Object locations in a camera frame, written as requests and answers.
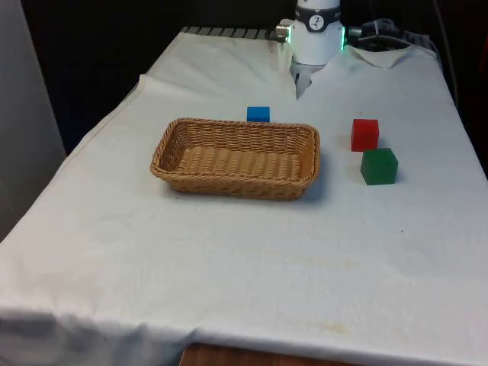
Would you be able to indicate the blue cube block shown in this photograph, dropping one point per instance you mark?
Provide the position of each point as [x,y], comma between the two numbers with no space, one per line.
[258,113]

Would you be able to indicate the red cube block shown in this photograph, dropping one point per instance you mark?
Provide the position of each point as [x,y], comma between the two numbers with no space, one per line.
[365,134]

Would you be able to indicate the green cube block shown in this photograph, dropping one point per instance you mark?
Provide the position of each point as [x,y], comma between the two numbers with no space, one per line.
[378,166]

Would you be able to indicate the wicker basket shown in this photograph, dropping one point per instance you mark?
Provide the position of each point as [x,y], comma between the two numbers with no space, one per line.
[236,160]

